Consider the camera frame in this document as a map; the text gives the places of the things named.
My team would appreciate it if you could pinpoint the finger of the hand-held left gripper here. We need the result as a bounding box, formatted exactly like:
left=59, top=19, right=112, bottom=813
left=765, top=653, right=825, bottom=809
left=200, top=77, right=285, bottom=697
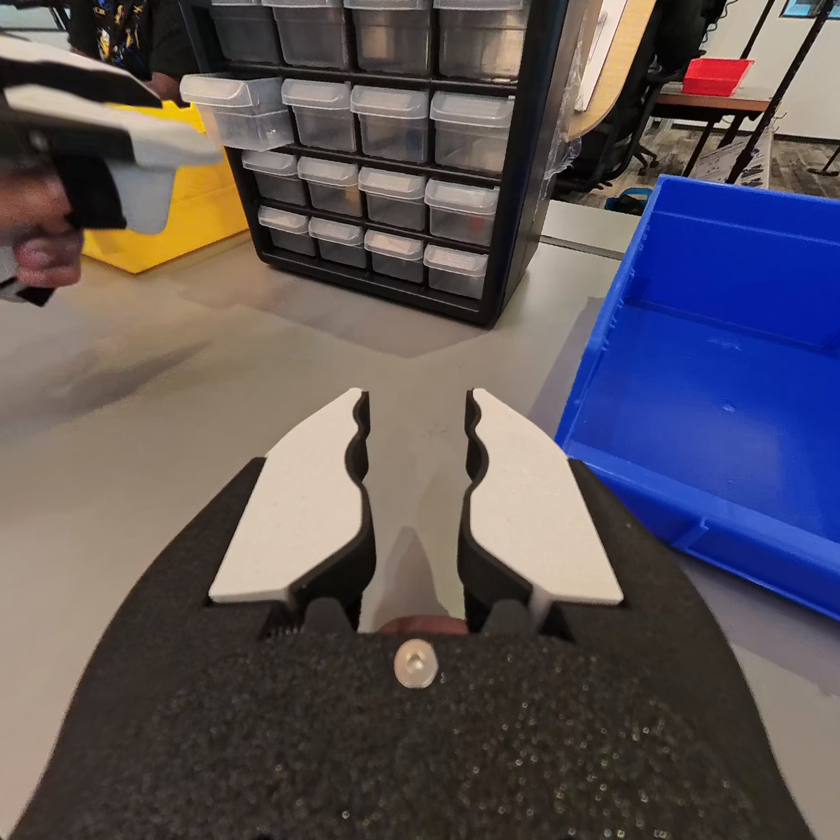
left=0, top=36, right=163, bottom=110
left=5, top=88, right=222, bottom=169

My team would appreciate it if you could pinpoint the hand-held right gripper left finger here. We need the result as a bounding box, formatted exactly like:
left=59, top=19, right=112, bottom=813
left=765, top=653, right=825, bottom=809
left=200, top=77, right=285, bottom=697
left=208, top=387, right=378, bottom=627

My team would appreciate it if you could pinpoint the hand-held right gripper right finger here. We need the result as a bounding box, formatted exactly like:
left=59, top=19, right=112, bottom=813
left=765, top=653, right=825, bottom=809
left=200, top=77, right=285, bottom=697
left=457, top=387, right=624, bottom=634

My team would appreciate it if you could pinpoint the yellow plastic bin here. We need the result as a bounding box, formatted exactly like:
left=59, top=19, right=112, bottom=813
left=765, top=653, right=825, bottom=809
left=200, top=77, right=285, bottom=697
left=82, top=98, right=250, bottom=273

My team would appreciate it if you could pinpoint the clear plastic drawer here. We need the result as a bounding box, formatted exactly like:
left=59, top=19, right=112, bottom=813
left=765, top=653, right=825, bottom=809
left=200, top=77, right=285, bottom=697
left=180, top=73, right=295, bottom=152

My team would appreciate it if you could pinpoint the blue plastic bin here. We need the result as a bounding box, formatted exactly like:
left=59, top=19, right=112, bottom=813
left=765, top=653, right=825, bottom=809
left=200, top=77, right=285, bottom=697
left=554, top=174, right=840, bottom=621

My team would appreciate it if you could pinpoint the set of clear cabinet drawers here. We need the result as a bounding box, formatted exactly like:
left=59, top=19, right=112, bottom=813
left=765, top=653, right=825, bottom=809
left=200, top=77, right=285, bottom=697
left=210, top=0, right=532, bottom=299

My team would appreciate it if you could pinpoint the black drawer cabinet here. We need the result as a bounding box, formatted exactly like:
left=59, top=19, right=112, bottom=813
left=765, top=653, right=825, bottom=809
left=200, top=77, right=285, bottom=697
left=177, top=0, right=592, bottom=329

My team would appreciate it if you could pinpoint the person's left hand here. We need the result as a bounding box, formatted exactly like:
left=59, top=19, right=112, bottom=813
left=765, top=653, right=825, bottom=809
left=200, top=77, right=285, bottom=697
left=0, top=172, right=84, bottom=291

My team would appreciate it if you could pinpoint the blue bag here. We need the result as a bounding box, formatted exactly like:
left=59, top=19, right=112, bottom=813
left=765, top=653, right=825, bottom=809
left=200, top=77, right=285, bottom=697
left=604, top=187, right=655, bottom=215

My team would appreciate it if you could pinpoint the black office chair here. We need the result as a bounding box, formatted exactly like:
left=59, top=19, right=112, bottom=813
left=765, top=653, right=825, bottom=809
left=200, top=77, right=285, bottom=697
left=561, top=39, right=658, bottom=195

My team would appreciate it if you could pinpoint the clear tape strip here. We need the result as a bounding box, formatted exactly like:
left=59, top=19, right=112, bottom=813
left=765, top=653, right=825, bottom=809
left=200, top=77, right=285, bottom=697
left=550, top=52, right=586, bottom=173

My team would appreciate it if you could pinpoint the crumpled printed paper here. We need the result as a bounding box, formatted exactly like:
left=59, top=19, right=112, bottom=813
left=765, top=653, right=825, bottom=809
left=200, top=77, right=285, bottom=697
left=696, top=131, right=777, bottom=189

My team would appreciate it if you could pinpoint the dark work table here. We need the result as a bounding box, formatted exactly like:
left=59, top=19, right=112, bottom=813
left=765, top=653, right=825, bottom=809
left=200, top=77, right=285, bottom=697
left=646, top=92, right=772, bottom=173

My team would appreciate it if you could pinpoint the red plastic bin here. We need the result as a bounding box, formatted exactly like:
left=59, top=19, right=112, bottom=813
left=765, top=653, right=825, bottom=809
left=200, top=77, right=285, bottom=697
left=681, top=58, right=756, bottom=97

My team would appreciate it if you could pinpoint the black tripod stand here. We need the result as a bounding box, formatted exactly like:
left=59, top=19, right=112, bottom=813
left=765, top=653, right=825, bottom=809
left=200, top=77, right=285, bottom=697
left=722, top=0, right=840, bottom=186

